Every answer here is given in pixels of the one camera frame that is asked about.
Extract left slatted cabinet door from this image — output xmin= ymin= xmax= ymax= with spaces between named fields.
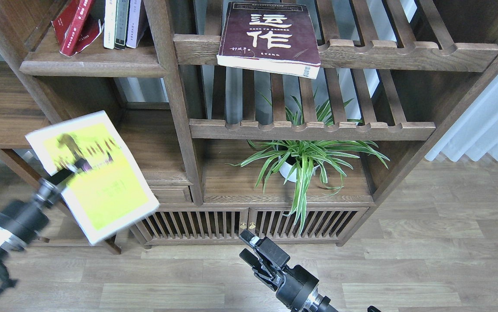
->
xmin=131 ymin=207 xmax=249 ymax=246

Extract white spine book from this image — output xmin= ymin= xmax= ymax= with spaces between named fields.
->
xmin=103 ymin=0 xmax=118 ymax=49

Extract lavender spine book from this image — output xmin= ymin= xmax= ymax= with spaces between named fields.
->
xmin=126 ymin=0 xmax=148 ymax=48

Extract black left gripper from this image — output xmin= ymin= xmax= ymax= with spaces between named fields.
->
xmin=0 ymin=158 xmax=91 ymax=251

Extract red leaning book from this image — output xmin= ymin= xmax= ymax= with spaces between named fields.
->
xmin=52 ymin=0 xmax=103 ymax=57

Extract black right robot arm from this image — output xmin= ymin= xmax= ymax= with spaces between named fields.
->
xmin=239 ymin=229 xmax=336 ymax=312

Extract right slatted cabinet door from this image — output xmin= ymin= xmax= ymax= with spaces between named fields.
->
xmin=245 ymin=207 xmax=368 ymax=246

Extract white pleated curtain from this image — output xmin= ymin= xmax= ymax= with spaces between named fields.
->
xmin=425 ymin=75 xmax=498 ymax=162

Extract dark wooden bookshelf cabinet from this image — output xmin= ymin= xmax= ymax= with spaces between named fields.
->
xmin=0 ymin=0 xmax=498 ymax=228

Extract white plant pot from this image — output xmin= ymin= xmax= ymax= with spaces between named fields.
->
xmin=278 ymin=156 xmax=318 ymax=183

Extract dark green spine book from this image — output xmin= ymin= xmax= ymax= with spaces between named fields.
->
xmin=114 ymin=0 xmax=130 ymax=51

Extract maroon book white characters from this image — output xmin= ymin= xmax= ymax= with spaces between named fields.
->
xmin=216 ymin=1 xmax=321 ymax=79

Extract green spider plant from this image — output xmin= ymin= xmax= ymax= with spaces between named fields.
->
xmin=226 ymin=89 xmax=391 ymax=234

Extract yellow green cover book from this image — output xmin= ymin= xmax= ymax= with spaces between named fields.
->
xmin=26 ymin=110 xmax=160 ymax=245

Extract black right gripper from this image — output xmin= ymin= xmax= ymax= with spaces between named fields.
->
xmin=239 ymin=229 xmax=320 ymax=309

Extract wooden side table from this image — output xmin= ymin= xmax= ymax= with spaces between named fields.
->
xmin=0 ymin=61 xmax=50 ymax=190

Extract slatted cabinet door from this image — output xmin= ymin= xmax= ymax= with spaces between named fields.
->
xmin=245 ymin=207 xmax=368 ymax=246
xmin=131 ymin=207 xmax=249 ymax=246

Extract small wooden drawer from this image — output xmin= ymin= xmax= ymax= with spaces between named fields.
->
xmin=149 ymin=185 xmax=192 ymax=203

